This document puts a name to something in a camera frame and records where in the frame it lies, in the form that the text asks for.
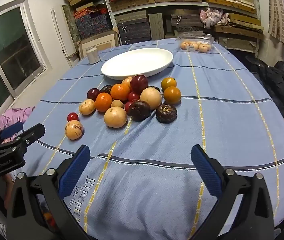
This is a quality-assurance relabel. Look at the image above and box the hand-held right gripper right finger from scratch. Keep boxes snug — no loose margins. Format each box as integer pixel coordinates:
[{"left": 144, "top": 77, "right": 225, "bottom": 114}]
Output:
[{"left": 191, "top": 144, "right": 275, "bottom": 240}]

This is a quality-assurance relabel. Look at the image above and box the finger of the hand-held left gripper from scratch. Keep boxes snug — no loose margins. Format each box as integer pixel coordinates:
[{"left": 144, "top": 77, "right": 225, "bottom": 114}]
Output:
[
  {"left": 14, "top": 123, "right": 46, "bottom": 153},
  {"left": 0, "top": 122, "right": 24, "bottom": 143}
]

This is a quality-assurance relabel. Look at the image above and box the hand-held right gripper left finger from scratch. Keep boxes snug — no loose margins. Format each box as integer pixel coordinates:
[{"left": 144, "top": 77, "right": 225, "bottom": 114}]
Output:
[{"left": 6, "top": 144, "right": 92, "bottom": 240}]

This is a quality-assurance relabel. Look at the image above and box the speckled tan pear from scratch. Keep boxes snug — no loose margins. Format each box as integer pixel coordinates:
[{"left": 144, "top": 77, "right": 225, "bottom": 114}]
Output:
[
  {"left": 79, "top": 99, "right": 96, "bottom": 116},
  {"left": 64, "top": 120, "right": 84, "bottom": 140}
]

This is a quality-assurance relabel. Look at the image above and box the small dark red plum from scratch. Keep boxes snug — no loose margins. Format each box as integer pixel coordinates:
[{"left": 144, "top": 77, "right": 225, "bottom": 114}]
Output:
[{"left": 87, "top": 88, "right": 100, "bottom": 100}]

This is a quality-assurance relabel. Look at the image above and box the yellow-green orange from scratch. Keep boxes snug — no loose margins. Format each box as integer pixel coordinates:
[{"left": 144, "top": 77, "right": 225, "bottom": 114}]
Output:
[{"left": 161, "top": 77, "right": 177, "bottom": 91}]

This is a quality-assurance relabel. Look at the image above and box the large dark red plum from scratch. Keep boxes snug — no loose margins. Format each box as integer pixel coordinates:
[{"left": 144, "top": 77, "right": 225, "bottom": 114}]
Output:
[{"left": 130, "top": 74, "right": 149, "bottom": 95}]

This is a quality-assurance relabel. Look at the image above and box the white oval plate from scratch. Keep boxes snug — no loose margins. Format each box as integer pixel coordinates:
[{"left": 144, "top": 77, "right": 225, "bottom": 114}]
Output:
[{"left": 101, "top": 48, "right": 174, "bottom": 81}]

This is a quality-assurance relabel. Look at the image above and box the person's left hand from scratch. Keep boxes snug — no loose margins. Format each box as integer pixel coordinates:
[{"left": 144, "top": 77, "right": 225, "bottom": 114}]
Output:
[{"left": 3, "top": 174, "right": 16, "bottom": 205}]

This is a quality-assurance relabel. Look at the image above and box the purple cloth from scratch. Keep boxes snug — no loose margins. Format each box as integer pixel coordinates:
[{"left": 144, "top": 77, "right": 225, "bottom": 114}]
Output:
[{"left": 0, "top": 106, "right": 36, "bottom": 144}]

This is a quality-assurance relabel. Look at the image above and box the blue striped tablecloth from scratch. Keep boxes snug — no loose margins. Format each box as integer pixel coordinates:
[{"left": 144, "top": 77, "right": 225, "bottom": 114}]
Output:
[{"left": 0, "top": 38, "right": 284, "bottom": 240}]

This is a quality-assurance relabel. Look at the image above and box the sliding window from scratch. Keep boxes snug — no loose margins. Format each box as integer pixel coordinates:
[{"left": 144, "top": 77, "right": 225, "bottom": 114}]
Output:
[{"left": 0, "top": 0, "right": 52, "bottom": 135}]

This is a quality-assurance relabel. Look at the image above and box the white cup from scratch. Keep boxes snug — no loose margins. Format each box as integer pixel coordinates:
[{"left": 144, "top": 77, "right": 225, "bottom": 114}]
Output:
[{"left": 86, "top": 46, "right": 99, "bottom": 64}]

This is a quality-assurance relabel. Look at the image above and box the black jacket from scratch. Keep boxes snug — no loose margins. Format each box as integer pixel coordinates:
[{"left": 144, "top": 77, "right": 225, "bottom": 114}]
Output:
[{"left": 251, "top": 60, "right": 284, "bottom": 119}]

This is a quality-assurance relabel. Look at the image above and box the mottled green board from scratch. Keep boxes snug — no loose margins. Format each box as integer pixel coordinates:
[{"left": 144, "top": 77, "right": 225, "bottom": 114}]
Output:
[{"left": 62, "top": 4, "right": 81, "bottom": 58}]

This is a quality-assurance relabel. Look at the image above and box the black round stool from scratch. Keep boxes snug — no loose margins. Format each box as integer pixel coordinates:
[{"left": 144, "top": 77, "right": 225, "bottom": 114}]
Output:
[{"left": 245, "top": 55, "right": 266, "bottom": 68}]

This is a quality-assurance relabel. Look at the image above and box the clear plastic clamshell box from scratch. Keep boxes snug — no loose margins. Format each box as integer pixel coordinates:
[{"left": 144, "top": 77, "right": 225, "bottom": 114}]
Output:
[{"left": 176, "top": 31, "right": 214, "bottom": 53}]

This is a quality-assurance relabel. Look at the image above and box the white metal shelf rack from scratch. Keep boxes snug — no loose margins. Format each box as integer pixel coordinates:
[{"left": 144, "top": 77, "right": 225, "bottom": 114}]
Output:
[{"left": 98, "top": 0, "right": 264, "bottom": 58}]

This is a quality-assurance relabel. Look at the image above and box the pink cloth bundle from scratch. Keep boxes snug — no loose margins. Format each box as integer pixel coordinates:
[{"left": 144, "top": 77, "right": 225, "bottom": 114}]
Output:
[{"left": 199, "top": 8, "right": 230, "bottom": 29}]

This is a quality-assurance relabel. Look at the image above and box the white wall conduit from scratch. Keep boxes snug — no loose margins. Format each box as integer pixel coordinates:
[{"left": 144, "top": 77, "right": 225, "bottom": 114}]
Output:
[{"left": 51, "top": 7, "right": 72, "bottom": 68}]

